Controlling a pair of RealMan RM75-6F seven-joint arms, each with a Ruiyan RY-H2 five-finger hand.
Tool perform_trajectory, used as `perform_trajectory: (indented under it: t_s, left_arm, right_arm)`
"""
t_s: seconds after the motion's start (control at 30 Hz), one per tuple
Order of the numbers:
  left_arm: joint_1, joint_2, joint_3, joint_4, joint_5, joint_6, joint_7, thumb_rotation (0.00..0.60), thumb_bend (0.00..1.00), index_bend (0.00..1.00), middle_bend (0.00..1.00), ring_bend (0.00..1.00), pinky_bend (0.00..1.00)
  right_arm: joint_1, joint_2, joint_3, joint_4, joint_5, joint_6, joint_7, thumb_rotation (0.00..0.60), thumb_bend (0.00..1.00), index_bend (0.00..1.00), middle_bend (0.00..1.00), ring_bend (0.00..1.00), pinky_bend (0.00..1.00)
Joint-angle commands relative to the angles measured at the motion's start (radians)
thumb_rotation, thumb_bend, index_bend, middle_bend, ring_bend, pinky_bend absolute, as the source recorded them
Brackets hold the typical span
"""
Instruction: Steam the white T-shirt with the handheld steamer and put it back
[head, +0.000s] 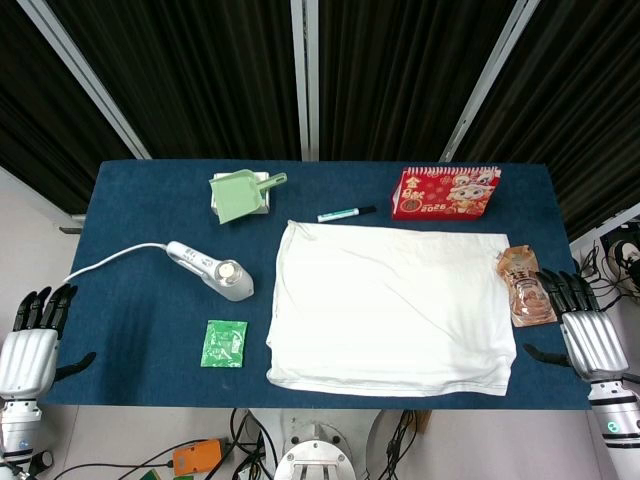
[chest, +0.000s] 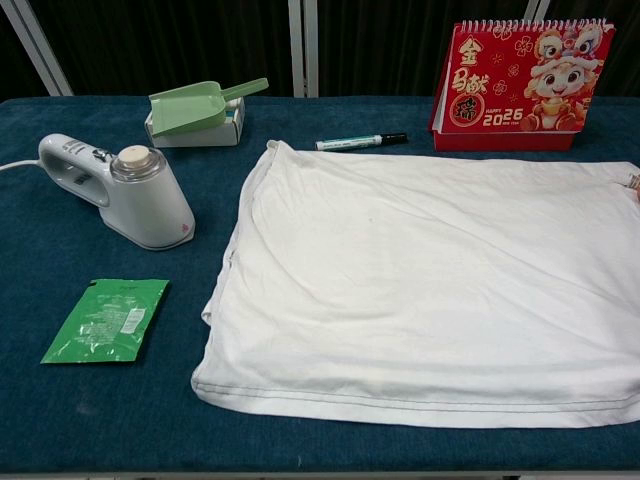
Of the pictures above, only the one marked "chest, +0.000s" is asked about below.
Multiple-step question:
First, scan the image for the white handheld steam iron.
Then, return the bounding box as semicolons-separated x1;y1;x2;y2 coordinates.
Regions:
38;132;196;252

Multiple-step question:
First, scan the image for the dark blue tablecloth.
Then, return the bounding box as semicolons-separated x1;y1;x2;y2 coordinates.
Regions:
0;95;640;474

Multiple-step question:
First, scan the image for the white folded t-shirt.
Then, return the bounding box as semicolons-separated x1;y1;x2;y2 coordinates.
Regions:
190;139;640;430

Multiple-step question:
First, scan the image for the white marker with black cap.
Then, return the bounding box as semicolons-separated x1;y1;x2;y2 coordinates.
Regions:
314;131;408;152

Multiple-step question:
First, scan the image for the small white cardboard box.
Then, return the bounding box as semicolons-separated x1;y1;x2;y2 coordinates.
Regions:
144;96;246;149

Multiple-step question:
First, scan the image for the light green plastic scoop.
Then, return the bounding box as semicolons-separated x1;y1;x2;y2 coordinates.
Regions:
148;77;270;139

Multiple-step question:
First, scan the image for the green foil sachet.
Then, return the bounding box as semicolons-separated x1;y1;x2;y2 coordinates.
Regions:
39;278;171;365

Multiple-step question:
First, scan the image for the red 2026 desk calendar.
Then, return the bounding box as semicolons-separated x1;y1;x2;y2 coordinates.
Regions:
428;17;617;153

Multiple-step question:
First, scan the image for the dark pleated curtain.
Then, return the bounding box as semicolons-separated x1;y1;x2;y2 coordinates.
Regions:
0;0;640;101

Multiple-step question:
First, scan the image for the upright white frame post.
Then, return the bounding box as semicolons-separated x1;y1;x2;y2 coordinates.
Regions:
287;0;320;99

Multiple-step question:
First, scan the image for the white cable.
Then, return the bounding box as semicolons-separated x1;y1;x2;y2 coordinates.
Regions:
0;158;42;174

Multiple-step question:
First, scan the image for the thin white frame post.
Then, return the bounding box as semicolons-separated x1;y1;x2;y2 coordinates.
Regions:
519;0;554;24

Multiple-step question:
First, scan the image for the slanted white frame post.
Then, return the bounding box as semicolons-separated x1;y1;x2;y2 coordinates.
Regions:
0;0;74;97

